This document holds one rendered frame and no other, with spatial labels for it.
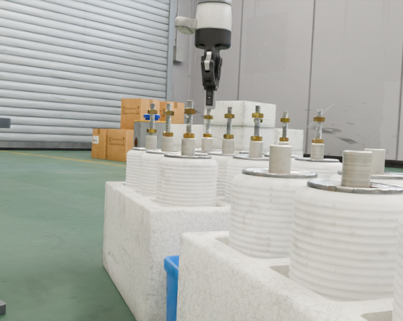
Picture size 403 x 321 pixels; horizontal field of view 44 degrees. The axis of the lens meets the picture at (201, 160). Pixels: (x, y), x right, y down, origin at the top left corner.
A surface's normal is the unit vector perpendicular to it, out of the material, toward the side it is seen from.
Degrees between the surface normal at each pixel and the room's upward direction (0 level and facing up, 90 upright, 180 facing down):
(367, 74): 90
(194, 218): 90
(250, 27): 90
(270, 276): 0
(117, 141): 90
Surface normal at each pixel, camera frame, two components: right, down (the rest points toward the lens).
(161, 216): 0.34, 0.07
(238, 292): -0.93, -0.02
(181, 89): 0.73, 0.07
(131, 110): -0.66, 0.01
